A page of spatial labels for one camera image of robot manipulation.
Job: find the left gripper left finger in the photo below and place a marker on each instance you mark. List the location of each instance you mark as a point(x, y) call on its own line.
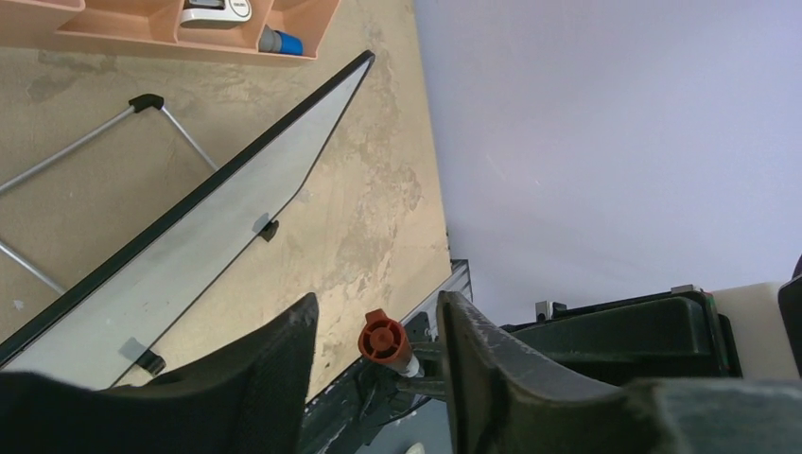
point(246, 397)

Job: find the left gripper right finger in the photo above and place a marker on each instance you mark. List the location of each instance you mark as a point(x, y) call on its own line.
point(503, 396)

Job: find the red marker cap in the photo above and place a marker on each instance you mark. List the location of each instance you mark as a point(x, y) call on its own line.
point(384, 340)

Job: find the black framed whiteboard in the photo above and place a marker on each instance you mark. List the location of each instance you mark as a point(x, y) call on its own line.
point(109, 321)

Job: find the white red marker pen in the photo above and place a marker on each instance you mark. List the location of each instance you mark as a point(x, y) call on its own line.
point(412, 368)

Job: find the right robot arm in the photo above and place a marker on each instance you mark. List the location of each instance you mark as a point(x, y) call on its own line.
point(751, 332)

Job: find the white round object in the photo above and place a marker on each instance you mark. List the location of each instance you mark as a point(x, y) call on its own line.
point(417, 448)

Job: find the blue grey small item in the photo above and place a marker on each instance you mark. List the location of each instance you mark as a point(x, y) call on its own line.
point(279, 42)

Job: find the peach plastic desk organizer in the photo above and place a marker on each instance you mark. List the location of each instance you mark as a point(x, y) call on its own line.
point(151, 29)

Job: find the white grey tape dispenser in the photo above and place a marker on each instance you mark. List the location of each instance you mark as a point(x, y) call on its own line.
point(215, 14)

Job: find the black aluminium base frame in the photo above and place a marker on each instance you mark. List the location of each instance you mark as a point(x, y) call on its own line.
point(363, 400)

